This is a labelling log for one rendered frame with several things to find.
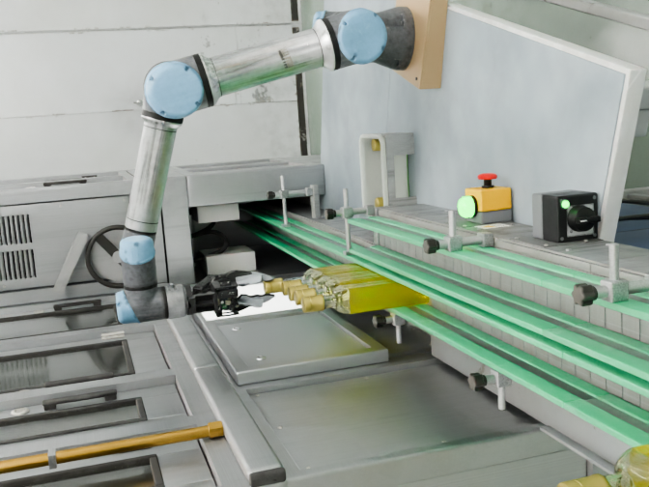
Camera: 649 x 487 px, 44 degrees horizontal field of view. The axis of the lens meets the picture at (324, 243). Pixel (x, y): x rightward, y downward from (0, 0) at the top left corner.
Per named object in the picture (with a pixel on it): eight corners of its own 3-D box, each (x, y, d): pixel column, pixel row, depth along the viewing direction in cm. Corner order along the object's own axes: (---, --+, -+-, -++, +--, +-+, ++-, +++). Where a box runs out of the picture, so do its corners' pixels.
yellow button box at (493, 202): (497, 217, 171) (465, 221, 169) (495, 183, 170) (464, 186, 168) (514, 220, 165) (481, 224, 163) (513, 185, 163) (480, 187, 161)
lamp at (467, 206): (467, 215, 168) (455, 217, 167) (467, 194, 167) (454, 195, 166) (478, 217, 164) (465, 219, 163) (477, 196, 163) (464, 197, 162)
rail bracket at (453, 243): (487, 243, 151) (420, 252, 147) (485, 205, 149) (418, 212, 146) (497, 246, 147) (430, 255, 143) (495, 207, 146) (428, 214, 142)
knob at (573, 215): (590, 230, 137) (602, 232, 134) (567, 232, 135) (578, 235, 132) (589, 203, 136) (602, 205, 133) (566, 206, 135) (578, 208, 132)
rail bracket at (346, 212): (373, 250, 208) (326, 256, 205) (369, 186, 205) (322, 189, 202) (377, 252, 205) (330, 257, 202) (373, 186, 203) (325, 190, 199)
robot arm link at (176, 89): (364, 4, 187) (135, 68, 178) (385, 0, 173) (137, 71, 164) (377, 55, 191) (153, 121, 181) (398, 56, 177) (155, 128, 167)
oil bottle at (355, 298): (419, 298, 183) (329, 310, 177) (418, 273, 182) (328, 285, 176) (430, 303, 178) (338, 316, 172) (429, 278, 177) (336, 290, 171)
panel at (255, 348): (287, 287, 263) (182, 300, 253) (286, 278, 262) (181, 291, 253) (389, 361, 178) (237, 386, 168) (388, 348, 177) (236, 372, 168)
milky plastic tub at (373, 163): (391, 212, 228) (362, 214, 226) (387, 131, 225) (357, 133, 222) (416, 217, 212) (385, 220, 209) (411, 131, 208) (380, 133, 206)
